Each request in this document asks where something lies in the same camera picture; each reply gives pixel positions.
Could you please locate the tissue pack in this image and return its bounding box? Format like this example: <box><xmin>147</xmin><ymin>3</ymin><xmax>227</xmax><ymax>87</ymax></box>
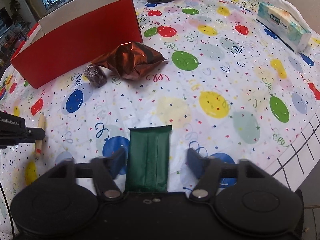
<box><xmin>257</xmin><ymin>0</ymin><xmax>311</xmax><ymax>53</ymax></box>

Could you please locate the brown foil snack bag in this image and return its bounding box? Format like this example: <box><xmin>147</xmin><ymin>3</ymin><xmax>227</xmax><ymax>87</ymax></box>
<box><xmin>92</xmin><ymin>42</ymin><xmax>165</xmax><ymax>81</ymax></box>

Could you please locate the dark round wrapped candy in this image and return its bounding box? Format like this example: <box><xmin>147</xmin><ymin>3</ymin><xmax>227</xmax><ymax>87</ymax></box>
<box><xmin>84</xmin><ymin>64</ymin><xmax>107</xmax><ymax>87</ymax></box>

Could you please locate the red cardboard box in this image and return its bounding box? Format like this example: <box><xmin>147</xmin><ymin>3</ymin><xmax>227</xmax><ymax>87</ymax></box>
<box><xmin>10</xmin><ymin>0</ymin><xmax>143</xmax><ymax>89</ymax></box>

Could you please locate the wooden stick snack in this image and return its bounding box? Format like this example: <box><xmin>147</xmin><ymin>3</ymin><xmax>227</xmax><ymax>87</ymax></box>
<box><xmin>35</xmin><ymin>114</ymin><xmax>46</xmax><ymax>158</ymax></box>

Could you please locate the balloon print tablecloth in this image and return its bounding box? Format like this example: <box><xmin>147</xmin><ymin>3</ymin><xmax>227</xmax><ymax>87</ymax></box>
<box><xmin>1</xmin><ymin>0</ymin><xmax>319</xmax><ymax>239</ymax></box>

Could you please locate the green snack packet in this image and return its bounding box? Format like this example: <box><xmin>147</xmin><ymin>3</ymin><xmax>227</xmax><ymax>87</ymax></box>
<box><xmin>125</xmin><ymin>125</ymin><xmax>172</xmax><ymax>193</ymax></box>

